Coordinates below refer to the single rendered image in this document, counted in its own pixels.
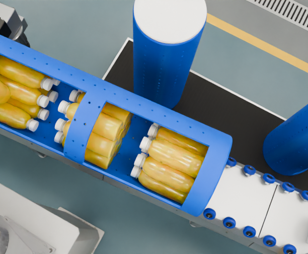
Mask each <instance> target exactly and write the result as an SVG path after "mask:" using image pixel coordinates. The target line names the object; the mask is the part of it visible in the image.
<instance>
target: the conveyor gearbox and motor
mask: <svg viewBox="0 0 308 254"><path fill-rule="evenodd" d="M0 17H1V19H4V20H5V22H6V23H7V25H8V26H9V28H10V30H11V34H10V36H9V39H11V40H13V41H15V42H18V43H20V44H22V45H24V46H27V47H29V48H30V43H29V42H28V40H27V37H26V35H25V33H24V32H25V30H26V28H27V27H28V24H27V22H26V20H25V18H24V17H22V16H19V15H18V14H17V12H16V10H15V8H14V7H10V6H7V5H5V4H3V3H0Z"/></svg>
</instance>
